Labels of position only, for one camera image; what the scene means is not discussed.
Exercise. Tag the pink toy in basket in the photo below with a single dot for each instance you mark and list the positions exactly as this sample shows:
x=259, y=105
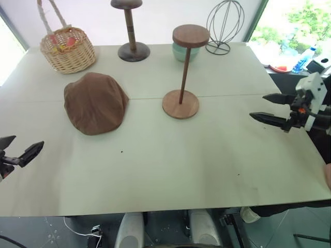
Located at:
x=54, y=40

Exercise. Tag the pale green bowl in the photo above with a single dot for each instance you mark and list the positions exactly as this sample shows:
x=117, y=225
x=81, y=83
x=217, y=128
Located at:
x=178, y=53

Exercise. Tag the red plate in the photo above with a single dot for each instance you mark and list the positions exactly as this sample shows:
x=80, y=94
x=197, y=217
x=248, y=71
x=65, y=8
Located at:
x=279, y=69

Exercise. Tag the brown cap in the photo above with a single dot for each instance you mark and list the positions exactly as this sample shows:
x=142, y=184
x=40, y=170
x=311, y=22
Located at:
x=94, y=103

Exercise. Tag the dark wooden hat stand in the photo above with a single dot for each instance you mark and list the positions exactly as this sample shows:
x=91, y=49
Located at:
x=132, y=50

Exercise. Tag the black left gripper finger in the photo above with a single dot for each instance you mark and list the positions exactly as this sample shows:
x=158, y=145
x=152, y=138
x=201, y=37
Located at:
x=6, y=141
x=31, y=153

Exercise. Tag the yellow toy in basket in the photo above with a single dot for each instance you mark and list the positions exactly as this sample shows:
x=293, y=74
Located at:
x=61, y=47

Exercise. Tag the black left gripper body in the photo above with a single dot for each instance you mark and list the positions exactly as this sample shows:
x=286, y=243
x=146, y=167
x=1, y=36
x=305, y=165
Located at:
x=6, y=165

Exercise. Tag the plastic water bottle blue label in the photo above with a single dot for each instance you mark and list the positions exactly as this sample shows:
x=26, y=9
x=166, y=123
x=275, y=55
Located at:
x=303, y=60

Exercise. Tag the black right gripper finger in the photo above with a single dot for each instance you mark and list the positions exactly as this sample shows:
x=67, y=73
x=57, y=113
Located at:
x=280, y=99
x=271, y=119

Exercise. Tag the white shoe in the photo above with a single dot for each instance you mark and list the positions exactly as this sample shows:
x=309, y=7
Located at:
x=249, y=215

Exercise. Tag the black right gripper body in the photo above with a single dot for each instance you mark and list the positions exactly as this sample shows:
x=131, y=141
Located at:
x=300, y=111

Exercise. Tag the black floor device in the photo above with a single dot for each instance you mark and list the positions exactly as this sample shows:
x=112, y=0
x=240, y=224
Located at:
x=94, y=236

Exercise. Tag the light wooden hat stand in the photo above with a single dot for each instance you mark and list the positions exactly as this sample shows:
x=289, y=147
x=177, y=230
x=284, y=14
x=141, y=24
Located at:
x=184, y=77

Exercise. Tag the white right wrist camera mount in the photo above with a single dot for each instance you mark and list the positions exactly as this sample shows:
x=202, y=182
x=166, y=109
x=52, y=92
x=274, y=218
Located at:
x=314, y=82

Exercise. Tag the black box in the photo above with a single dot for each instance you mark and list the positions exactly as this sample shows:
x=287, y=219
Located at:
x=316, y=66

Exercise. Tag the red toy in basket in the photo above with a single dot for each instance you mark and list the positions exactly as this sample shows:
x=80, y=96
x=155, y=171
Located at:
x=70, y=42

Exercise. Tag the silver robot leg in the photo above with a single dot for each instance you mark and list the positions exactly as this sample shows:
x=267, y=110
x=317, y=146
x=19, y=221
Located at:
x=204, y=227
x=130, y=230

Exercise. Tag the person's bare forearm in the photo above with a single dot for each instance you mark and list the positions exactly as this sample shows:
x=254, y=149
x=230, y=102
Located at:
x=328, y=175

